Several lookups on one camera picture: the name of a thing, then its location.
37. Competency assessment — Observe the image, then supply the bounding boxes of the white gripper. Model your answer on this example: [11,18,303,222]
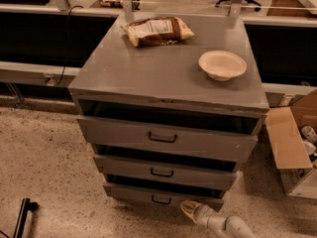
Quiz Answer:
[180,200,226,231]

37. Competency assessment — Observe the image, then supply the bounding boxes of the grey bottom drawer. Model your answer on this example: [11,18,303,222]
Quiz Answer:
[104,175,225,211]

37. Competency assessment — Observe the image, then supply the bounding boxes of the grey drawer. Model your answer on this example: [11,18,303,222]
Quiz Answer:
[93,155,237,190]
[104,175,225,211]
[77,116,258,163]

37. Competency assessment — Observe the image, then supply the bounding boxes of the grey middle drawer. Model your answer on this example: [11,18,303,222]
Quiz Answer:
[93,155,237,190]

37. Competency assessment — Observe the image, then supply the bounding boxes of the grey top drawer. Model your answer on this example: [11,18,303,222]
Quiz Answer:
[77,116,258,163]

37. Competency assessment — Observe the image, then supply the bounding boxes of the grey drawer cabinet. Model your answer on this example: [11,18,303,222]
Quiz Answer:
[67,11,270,213]

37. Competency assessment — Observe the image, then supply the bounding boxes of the open cardboard box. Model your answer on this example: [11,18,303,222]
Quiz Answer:
[265,90,317,199]

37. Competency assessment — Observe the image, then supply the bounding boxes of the white paper bowl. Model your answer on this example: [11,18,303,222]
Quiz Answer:
[198,51,247,81]

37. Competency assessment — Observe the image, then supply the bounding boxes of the black floor stand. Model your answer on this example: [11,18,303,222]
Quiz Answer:
[13,198,39,238]

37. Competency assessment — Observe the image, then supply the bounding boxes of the brown snack bag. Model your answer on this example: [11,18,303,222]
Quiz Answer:
[122,17,194,48]

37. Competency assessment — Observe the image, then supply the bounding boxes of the black office chair base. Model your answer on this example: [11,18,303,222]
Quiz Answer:
[215,0,263,13]

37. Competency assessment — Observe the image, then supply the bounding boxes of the wooden table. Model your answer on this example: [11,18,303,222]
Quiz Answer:
[266,0,316,18]

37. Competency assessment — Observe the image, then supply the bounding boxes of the black cable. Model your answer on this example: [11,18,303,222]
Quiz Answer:
[53,5,84,87]

